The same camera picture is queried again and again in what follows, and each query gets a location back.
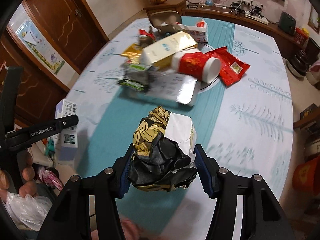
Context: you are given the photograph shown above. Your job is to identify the red white torn box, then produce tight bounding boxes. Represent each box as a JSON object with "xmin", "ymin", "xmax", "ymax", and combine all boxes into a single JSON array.
[{"xmin": 173, "ymin": 19, "xmax": 209, "ymax": 43}]

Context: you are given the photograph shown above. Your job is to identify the person left hand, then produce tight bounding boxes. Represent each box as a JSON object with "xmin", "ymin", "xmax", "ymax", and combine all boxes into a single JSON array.
[{"xmin": 1, "ymin": 151, "xmax": 38, "ymax": 202}]

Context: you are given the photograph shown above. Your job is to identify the wall poster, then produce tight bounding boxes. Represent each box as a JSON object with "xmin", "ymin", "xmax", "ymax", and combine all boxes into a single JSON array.
[{"xmin": 16, "ymin": 20, "xmax": 65, "ymax": 75}]

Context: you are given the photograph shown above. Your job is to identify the red brown torn box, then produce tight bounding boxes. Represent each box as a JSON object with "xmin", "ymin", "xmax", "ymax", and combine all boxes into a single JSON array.
[{"xmin": 139, "ymin": 26, "xmax": 156, "ymax": 48}]

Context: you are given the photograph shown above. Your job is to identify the white set-top box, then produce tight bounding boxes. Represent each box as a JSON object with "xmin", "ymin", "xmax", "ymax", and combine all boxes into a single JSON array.
[{"xmin": 246, "ymin": 14, "xmax": 269, "ymax": 25}]

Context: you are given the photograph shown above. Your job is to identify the cream toothpaste box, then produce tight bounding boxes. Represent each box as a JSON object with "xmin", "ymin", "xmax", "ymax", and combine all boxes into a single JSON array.
[{"xmin": 139, "ymin": 31, "xmax": 198, "ymax": 69}]

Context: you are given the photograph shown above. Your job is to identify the red basket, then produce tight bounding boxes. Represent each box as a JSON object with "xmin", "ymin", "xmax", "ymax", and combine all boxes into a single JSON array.
[{"xmin": 293, "ymin": 28, "xmax": 309, "ymax": 46}]

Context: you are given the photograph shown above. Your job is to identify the red paper cup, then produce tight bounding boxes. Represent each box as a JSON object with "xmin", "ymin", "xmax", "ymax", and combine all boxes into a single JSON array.
[{"xmin": 171, "ymin": 48, "xmax": 221, "ymax": 83}]

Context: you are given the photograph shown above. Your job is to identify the printed tablecloth with teal stripe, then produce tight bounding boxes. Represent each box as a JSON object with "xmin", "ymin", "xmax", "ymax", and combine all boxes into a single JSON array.
[{"xmin": 65, "ymin": 16, "xmax": 295, "ymax": 240}]

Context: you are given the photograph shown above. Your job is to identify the white lavender small box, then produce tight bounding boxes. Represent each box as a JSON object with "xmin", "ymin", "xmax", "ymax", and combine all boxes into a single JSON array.
[{"xmin": 53, "ymin": 99, "xmax": 78, "ymax": 165}]

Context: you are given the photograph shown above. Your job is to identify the clear plastic bag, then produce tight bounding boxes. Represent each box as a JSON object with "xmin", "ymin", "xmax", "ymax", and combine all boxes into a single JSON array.
[{"xmin": 4, "ymin": 192, "xmax": 52, "ymax": 231}]

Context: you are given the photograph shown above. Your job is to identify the red snack packet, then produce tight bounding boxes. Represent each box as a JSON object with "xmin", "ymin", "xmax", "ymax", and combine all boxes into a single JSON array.
[{"xmin": 205, "ymin": 46, "xmax": 250, "ymax": 87}]

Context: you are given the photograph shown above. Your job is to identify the golden snack bag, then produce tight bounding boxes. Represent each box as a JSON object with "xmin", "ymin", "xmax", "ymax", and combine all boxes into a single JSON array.
[{"xmin": 121, "ymin": 43, "xmax": 143, "ymax": 63}]

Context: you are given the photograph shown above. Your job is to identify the red bucket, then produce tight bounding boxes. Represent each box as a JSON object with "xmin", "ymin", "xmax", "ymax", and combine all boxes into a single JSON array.
[{"xmin": 292, "ymin": 156, "xmax": 319, "ymax": 196}]

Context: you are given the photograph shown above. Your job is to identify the green white wrapper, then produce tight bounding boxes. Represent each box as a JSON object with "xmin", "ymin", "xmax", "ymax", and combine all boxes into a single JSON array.
[{"xmin": 118, "ymin": 63, "xmax": 157, "ymax": 93}]

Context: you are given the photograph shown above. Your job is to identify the stacked metal pots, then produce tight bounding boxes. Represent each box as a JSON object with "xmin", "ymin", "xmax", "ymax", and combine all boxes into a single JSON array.
[{"xmin": 286, "ymin": 50, "xmax": 310, "ymax": 79}]

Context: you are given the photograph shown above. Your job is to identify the brown wooden door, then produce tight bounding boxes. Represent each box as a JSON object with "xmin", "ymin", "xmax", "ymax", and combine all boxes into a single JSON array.
[{"xmin": 22, "ymin": 0, "xmax": 109, "ymax": 74}]

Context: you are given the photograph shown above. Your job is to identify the wooden tv cabinet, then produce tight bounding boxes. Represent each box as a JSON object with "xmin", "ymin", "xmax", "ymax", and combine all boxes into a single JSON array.
[{"xmin": 143, "ymin": 0, "xmax": 308, "ymax": 57}]

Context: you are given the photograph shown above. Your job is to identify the black gold wrapper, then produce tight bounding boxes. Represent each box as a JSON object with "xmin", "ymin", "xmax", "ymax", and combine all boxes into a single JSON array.
[{"xmin": 129, "ymin": 106, "xmax": 197, "ymax": 192}]

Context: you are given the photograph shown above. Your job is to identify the dark green appliance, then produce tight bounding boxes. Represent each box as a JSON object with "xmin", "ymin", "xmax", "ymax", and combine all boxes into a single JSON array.
[{"xmin": 278, "ymin": 11, "xmax": 296, "ymax": 36}]

